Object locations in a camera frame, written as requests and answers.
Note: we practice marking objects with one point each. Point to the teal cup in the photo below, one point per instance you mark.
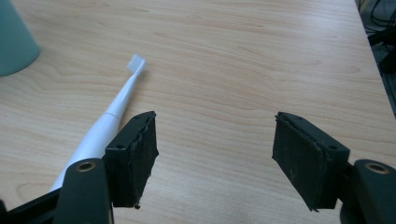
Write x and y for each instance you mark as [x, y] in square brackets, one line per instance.
[14, 40]

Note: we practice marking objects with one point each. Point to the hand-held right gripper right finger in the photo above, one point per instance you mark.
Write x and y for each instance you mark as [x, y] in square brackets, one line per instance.
[308, 161]

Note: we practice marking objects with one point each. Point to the white electric toothbrush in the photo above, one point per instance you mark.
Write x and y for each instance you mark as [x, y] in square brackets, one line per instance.
[106, 124]

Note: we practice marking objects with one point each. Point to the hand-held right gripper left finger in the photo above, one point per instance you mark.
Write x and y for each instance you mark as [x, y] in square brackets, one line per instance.
[130, 161]

